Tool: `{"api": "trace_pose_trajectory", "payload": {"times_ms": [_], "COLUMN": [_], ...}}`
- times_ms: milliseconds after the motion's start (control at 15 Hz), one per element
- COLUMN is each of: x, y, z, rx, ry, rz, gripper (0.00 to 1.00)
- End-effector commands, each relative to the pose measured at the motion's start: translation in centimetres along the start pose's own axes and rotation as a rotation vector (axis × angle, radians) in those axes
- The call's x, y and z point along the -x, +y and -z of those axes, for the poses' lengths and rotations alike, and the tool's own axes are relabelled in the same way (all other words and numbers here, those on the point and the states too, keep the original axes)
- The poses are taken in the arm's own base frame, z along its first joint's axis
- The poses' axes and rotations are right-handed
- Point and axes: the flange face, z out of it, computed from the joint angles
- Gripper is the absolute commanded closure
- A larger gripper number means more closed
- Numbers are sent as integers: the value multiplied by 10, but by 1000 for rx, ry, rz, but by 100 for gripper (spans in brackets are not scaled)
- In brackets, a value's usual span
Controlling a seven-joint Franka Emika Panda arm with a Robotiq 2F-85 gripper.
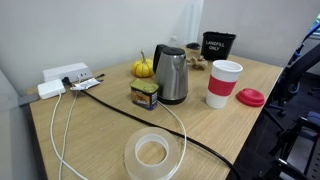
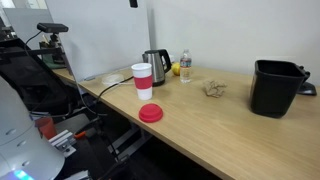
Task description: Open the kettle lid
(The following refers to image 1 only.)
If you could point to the white power outlet box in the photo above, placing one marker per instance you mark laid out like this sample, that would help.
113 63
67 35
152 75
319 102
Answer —
66 70

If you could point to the crumpled brown paper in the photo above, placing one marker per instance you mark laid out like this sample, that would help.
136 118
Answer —
198 62

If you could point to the small yellow pumpkin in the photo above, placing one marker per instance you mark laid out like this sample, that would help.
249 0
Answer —
141 68

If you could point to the stainless steel electric kettle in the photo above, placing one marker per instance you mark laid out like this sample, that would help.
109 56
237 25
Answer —
171 78

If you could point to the white cup with red band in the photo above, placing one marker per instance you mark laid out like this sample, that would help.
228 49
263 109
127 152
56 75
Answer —
221 86

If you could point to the black pen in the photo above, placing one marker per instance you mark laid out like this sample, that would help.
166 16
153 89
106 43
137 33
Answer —
100 76

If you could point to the black landfill only bin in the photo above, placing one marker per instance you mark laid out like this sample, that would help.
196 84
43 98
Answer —
216 46

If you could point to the white power adapter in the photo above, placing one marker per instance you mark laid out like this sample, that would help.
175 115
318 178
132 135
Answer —
51 88

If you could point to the red plastic cup lid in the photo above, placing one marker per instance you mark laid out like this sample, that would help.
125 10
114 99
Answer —
250 97

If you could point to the white foil packet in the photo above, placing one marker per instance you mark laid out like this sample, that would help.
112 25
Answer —
85 84

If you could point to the gold-top canned meat tin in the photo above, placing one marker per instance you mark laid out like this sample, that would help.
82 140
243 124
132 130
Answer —
143 97

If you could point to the clear plastic water bottle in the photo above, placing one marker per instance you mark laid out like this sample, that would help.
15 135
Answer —
173 42

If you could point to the small black object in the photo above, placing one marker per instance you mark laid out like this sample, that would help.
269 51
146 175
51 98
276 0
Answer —
193 46

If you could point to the clear tape roll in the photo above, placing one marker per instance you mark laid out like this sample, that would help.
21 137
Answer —
173 150

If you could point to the black kettle lid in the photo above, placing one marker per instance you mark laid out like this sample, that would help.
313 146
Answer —
173 51

